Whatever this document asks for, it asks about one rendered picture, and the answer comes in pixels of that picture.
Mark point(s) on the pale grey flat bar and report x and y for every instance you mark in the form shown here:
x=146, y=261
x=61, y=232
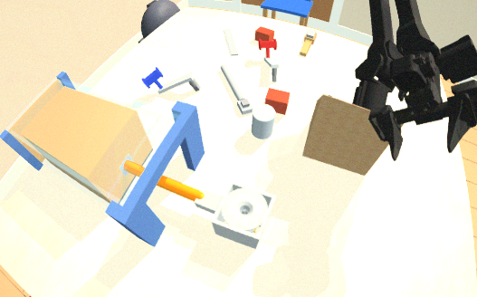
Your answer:
x=230, y=41

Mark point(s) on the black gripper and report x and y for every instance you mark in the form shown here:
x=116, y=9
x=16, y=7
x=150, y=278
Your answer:
x=423, y=108

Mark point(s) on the blue and grey crank handle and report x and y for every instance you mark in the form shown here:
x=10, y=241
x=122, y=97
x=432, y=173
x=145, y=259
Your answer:
x=156, y=74

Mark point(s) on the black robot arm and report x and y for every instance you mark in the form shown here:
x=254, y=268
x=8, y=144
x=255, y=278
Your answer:
x=409, y=64

